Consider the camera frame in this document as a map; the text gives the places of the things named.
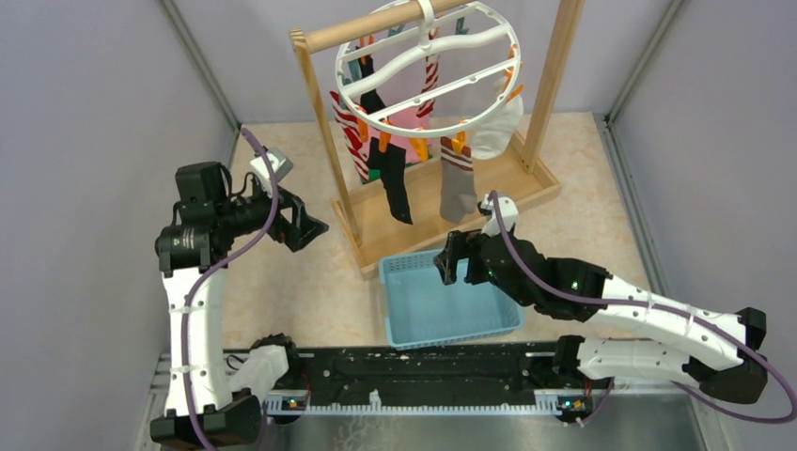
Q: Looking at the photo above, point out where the light blue plastic basket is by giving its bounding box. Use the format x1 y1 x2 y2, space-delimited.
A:
379 249 524 350

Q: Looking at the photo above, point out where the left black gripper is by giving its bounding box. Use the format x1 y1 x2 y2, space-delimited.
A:
216 177 327 250

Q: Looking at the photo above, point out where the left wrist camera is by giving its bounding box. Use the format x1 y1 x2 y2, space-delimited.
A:
250 148 294 186

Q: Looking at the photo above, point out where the white round clip hanger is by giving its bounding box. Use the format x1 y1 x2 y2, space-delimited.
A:
334 1 524 139

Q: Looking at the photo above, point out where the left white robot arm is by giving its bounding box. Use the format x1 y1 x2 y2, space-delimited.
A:
149 157 327 450

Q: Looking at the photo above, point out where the pink folded cloth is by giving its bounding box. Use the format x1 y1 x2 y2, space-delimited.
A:
389 107 430 164

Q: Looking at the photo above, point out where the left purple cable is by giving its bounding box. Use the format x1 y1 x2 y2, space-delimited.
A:
179 127 281 451

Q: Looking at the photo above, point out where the red white santa sock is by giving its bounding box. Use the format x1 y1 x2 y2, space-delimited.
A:
329 90 371 184

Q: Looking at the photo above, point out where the grey striped-cuff sock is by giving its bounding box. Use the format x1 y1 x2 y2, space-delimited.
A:
440 137 477 224

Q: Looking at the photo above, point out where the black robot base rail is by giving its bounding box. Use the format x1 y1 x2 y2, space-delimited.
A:
275 342 608 408

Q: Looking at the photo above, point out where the black sock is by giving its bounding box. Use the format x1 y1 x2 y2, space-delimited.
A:
367 137 413 225
358 55 386 114

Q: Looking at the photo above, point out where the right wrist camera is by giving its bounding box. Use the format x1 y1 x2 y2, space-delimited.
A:
477 193 519 237

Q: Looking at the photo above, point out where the wooden drying rack frame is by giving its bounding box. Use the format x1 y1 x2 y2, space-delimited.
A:
289 0 584 278

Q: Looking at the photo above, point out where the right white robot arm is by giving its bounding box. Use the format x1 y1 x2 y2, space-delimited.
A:
433 230 768 404

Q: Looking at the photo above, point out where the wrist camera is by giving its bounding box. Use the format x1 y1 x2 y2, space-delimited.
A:
477 193 519 237
250 148 294 186

